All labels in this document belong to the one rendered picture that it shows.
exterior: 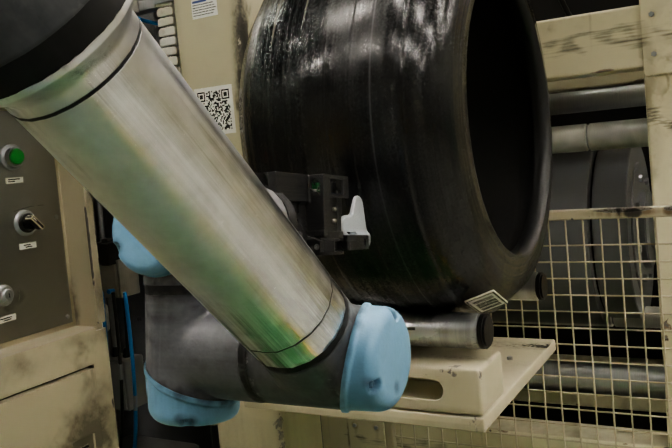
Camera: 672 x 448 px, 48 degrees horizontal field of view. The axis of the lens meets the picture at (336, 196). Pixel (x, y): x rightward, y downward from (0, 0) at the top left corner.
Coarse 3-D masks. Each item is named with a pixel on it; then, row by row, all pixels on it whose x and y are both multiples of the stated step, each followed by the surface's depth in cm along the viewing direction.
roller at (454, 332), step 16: (416, 320) 98; (432, 320) 97; (448, 320) 96; (464, 320) 95; (480, 320) 94; (416, 336) 97; (432, 336) 96; (448, 336) 95; (464, 336) 94; (480, 336) 93
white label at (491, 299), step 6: (486, 294) 94; (492, 294) 95; (498, 294) 95; (468, 300) 95; (474, 300) 95; (480, 300) 96; (486, 300) 96; (492, 300) 96; (498, 300) 97; (504, 300) 98; (474, 306) 97; (480, 306) 98; (486, 306) 98; (492, 306) 98; (498, 306) 99; (480, 312) 100
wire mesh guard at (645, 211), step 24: (552, 216) 135; (576, 216) 133; (600, 216) 131; (624, 216) 129; (648, 216) 128; (552, 288) 137; (576, 312) 136; (600, 312) 134; (624, 312) 132; (552, 360) 139; (576, 360) 137; (528, 384) 141; (576, 384) 137; (648, 384) 131; (456, 432) 149; (648, 432) 132
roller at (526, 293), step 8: (536, 272) 119; (536, 280) 118; (544, 280) 119; (528, 288) 118; (536, 288) 117; (544, 288) 119; (520, 296) 119; (528, 296) 119; (536, 296) 118; (544, 296) 119
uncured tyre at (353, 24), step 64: (320, 0) 91; (384, 0) 86; (448, 0) 87; (512, 0) 112; (256, 64) 93; (320, 64) 88; (384, 64) 84; (448, 64) 85; (512, 64) 128; (256, 128) 92; (320, 128) 88; (384, 128) 84; (448, 128) 84; (512, 128) 131; (384, 192) 86; (448, 192) 86; (512, 192) 129; (320, 256) 95; (384, 256) 91; (448, 256) 89; (512, 256) 100
